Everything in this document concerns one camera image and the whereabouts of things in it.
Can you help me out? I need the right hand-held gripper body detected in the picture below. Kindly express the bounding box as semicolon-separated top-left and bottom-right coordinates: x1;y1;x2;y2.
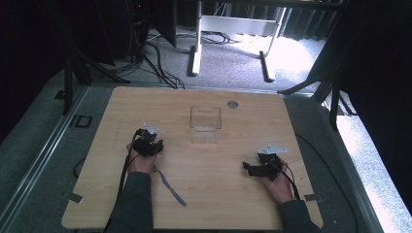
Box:
257;143;289;182

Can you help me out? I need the person's left hand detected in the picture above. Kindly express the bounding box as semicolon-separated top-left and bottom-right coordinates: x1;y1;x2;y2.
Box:
125;144;158;176

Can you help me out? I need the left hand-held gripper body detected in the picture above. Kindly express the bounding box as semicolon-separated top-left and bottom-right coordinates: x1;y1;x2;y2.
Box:
131;122;161;158

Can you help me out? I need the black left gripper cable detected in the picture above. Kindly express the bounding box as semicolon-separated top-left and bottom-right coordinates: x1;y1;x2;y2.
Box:
116;129;144;199

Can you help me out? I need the clear plastic cup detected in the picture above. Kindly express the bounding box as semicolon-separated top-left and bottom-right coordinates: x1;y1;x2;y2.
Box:
189;105;223;145

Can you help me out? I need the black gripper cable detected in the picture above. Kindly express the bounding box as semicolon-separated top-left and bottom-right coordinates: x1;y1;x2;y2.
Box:
270;159;301;201
116;129;144;199

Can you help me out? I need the dark computer tower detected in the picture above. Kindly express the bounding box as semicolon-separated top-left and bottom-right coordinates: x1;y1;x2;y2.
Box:
124;0;154;61

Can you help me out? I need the bundle of black floor cables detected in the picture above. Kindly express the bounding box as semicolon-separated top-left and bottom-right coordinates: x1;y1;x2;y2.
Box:
115;30;241;90

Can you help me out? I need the blue toothbrush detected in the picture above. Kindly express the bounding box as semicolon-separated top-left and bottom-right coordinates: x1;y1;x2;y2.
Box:
152;164;188;207

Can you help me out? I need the white desk frame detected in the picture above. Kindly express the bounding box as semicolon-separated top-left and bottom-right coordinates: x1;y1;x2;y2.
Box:
187;0;288;83

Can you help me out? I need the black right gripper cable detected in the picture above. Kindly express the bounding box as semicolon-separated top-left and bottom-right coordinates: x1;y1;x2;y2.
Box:
270;159;301;201

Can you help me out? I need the black metal stand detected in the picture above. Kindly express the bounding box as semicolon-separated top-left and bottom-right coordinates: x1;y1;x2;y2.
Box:
277;13;359;131
45;0;131;117

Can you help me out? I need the person's right hand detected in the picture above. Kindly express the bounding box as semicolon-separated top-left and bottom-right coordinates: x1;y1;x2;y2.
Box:
260;158;295;205

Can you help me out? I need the long black floor cable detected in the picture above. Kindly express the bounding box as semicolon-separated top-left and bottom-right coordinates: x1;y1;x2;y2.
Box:
294;133;360;233

